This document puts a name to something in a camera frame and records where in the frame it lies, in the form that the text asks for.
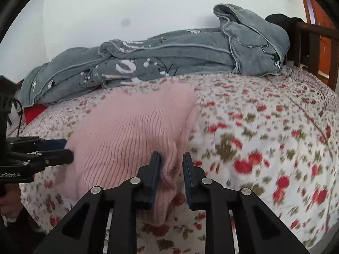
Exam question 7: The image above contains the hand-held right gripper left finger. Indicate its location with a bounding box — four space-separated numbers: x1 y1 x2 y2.
33 152 163 254

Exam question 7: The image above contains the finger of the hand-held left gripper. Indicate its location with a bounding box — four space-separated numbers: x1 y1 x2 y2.
16 149 74 172
11 136 68 153

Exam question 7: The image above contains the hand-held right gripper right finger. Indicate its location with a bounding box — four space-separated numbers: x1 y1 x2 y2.
182 152 309 254

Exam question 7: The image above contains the pink knitted sweater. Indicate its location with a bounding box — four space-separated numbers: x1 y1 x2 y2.
54 84 200 227

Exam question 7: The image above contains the person's left hand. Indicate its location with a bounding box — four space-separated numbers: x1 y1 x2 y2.
0 183 23 224

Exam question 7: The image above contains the red cloth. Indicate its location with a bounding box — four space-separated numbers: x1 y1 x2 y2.
24 104 48 125

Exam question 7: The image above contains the red floral bed sheet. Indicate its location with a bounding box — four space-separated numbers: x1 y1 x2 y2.
7 66 339 254

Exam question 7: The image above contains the grey printed quilt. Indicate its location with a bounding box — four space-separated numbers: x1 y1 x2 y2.
20 4 291 108

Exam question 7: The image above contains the black garment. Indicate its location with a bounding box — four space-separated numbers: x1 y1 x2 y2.
265 14 306 30

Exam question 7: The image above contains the orange wooden door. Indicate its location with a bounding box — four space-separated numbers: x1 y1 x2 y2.
297 0 336 80

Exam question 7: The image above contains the black cable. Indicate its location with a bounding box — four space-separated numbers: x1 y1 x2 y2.
12 99 24 137

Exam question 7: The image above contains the dark wooden bed frame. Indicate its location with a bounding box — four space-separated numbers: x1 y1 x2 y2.
287 21 339 94

